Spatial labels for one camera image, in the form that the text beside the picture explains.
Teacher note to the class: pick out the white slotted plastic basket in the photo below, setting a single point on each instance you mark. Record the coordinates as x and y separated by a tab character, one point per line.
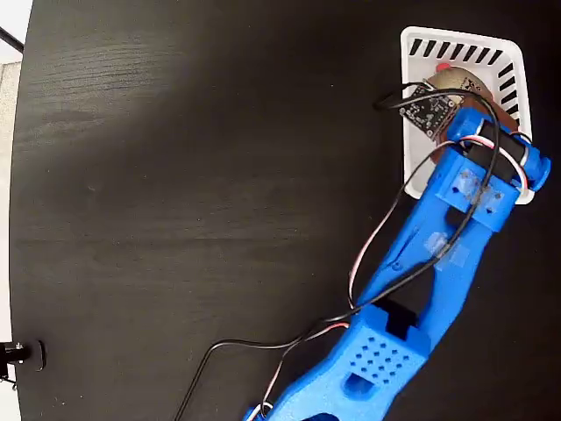
416	153

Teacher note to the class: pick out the black camera circuit board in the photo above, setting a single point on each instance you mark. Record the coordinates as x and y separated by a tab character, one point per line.
427	112

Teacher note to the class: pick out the red turtle toy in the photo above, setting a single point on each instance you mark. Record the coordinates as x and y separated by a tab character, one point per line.
451	79

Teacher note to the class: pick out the black rod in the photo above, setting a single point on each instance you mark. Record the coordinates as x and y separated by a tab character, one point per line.
11	39

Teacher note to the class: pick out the black table clamp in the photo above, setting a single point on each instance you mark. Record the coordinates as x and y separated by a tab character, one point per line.
9	353

